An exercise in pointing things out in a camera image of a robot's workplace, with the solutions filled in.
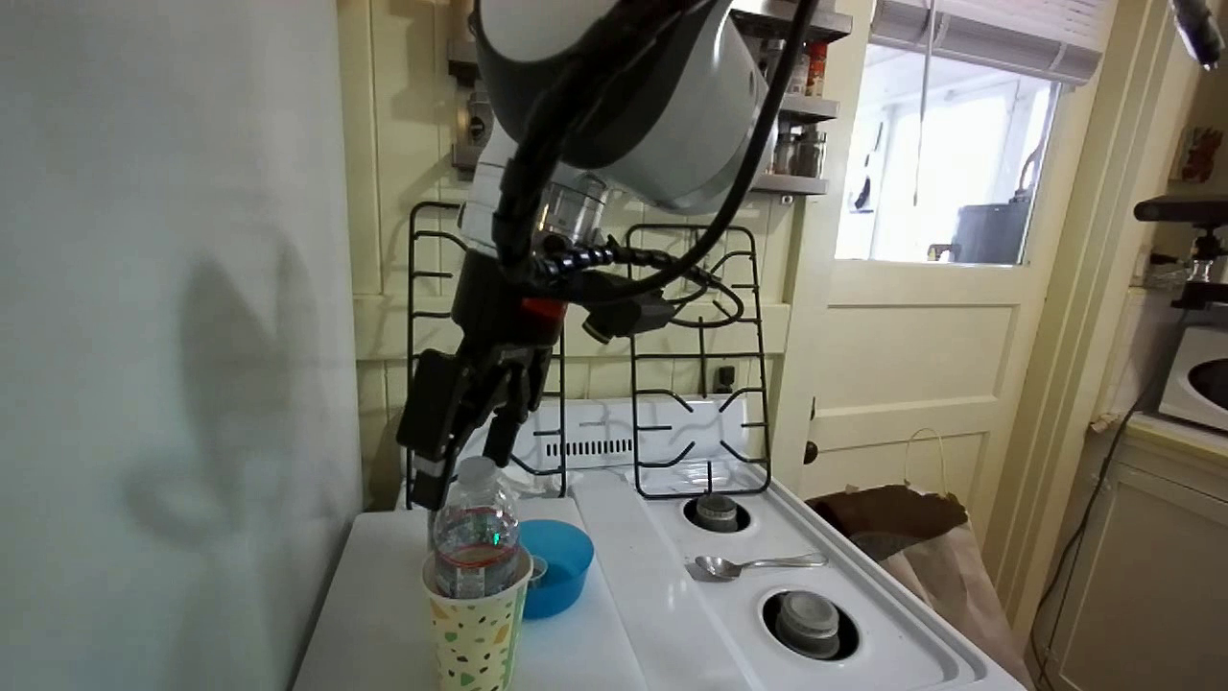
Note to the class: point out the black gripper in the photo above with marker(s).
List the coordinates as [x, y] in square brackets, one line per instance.
[489, 382]

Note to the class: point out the clear plastic water bottle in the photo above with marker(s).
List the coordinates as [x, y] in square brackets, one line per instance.
[474, 540]

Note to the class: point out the dotted paper cup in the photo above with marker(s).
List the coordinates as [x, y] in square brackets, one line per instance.
[474, 624]

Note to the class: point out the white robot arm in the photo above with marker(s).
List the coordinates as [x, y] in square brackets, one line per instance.
[657, 96]

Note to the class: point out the blue plastic bowl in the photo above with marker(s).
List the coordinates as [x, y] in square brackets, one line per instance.
[563, 556]

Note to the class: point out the left black stove grate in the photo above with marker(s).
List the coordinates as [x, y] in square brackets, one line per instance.
[430, 283]

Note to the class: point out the black stove grate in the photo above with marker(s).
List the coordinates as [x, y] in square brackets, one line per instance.
[701, 382]
[430, 283]

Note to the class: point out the metal spoon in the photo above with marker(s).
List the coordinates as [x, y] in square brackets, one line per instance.
[727, 568]

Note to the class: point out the rear stove burner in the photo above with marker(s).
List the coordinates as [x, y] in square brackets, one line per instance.
[718, 510]

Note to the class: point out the stove burner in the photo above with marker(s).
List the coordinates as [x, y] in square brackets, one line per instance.
[813, 626]
[718, 510]

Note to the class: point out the white gas stove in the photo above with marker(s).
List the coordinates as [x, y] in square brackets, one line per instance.
[639, 624]

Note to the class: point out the right black stove grate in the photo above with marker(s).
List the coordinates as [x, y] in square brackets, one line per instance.
[701, 382]

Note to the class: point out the front stove burner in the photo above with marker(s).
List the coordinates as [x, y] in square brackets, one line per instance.
[813, 626]

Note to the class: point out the brown paper bag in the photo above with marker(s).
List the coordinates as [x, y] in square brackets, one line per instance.
[921, 540]

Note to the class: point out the cream door with window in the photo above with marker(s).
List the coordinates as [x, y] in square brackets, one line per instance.
[920, 275]

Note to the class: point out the cream cabinet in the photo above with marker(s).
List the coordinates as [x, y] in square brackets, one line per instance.
[1147, 596]

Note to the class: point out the white microwave oven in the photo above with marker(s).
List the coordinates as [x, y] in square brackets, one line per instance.
[1198, 377]

